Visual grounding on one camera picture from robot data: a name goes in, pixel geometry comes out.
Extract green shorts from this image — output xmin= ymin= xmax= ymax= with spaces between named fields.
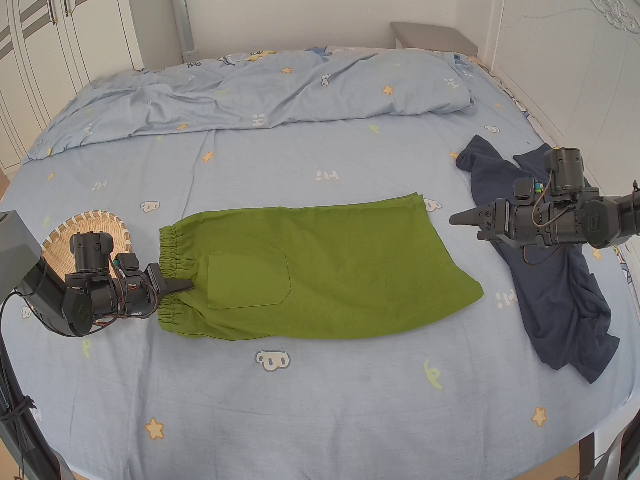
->
xmin=158 ymin=192 xmax=484 ymax=341

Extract dark blue garment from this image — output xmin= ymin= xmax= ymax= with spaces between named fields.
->
xmin=456 ymin=134 xmax=621 ymax=385

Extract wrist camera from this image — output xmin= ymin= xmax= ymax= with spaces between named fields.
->
xmin=113 ymin=253 xmax=143 ymax=283
xmin=514 ymin=177 xmax=537 ymax=205

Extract black cable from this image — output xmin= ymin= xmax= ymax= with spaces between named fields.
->
xmin=0 ymin=290 xmax=26 ymax=320

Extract grey bedside table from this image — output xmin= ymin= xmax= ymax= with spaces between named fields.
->
xmin=390 ymin=21 xmax=480 ymax=56

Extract pale blue quilt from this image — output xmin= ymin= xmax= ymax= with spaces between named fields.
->
xmin=22 ymin=45 xmax=478 ymax=164

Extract bed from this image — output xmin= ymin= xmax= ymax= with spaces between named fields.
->
xmin=0 ymin=0 xmax=640 ymax=480

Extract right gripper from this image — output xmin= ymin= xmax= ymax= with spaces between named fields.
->
xmin=449 ymin=196 xmax=585 ymax=248

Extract white wardrobe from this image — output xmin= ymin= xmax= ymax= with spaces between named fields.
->
xmin=0 ymin=0 xmax=146 ymax=171

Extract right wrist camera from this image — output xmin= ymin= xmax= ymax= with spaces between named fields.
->
xmin=514 ymin=177 xmax=537 ymax=205

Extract grey wall duct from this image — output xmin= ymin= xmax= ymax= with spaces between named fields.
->
xmin=166 ymin=0 xmax=197 ymax=64

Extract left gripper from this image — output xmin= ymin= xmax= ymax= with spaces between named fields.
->
xmin=118 ymin=262 xmax=167 ymax=318

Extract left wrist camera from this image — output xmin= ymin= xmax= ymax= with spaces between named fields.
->
xmin=113 ymin=253 xmax=143 ymax=283

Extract round woven basket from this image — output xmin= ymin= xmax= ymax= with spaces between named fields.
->
xmin=41 ymin=210 xmax=134 ymax=294

